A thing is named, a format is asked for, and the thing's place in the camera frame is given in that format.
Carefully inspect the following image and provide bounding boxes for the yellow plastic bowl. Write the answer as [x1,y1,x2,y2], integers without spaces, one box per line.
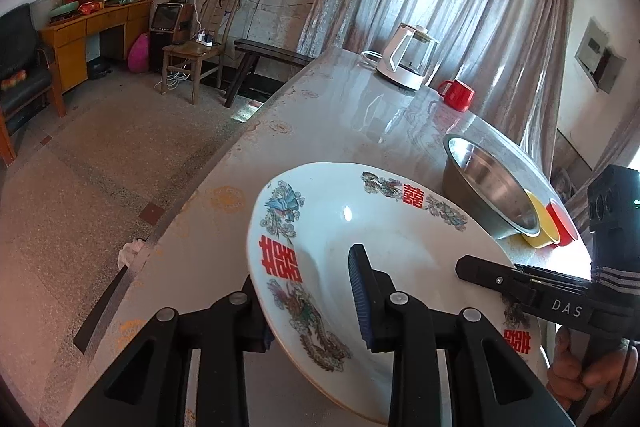
[522,190,560,249]

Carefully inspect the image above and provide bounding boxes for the white plate red characters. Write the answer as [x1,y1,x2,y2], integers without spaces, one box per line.
[246,162,546,424]

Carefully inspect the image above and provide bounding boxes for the person's right hand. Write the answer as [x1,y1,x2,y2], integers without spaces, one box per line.
[547,327,638,413]

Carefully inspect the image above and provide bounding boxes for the red plastic bowl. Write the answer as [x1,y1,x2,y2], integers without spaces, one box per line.
[547,199,579,247]

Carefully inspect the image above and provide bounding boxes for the stainless steel bowl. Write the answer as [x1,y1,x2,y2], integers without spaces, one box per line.
[442,133,540,239]

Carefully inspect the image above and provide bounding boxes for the right side curtain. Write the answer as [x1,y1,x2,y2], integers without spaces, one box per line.
[565,102,640,234]

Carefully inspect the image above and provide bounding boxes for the red mug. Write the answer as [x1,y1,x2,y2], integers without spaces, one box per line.
[437,80,475,113]

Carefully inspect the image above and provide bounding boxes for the white glass electric kettle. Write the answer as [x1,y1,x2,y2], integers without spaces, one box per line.
[360,23,439,91]

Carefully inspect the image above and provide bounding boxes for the dark wooden bench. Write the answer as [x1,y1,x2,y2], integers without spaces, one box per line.
[222,38,317,108]

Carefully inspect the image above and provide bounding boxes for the black armchair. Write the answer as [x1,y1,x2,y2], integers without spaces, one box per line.
[1,3,66,134]

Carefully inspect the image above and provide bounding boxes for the pink bag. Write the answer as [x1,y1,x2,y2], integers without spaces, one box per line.
[127,34,150,74]

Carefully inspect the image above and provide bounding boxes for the wooden chair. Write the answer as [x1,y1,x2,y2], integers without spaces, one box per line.
[160,0,241,105]

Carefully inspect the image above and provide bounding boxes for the wooden desk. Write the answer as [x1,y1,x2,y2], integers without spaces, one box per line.
[39,0,152,117]

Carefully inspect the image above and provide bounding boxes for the wall electrical box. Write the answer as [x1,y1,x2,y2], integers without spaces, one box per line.
[575,17,626,94]

